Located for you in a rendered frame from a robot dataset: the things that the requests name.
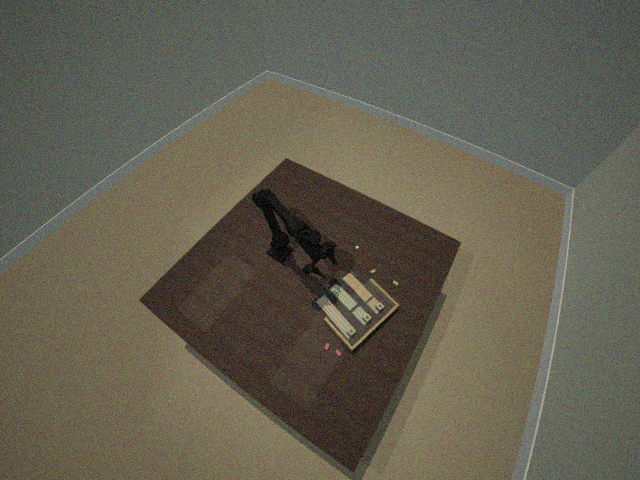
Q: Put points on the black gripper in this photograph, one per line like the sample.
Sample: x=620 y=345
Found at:
x=310 y=268

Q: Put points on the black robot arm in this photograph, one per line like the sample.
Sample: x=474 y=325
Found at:
x=303 y=233

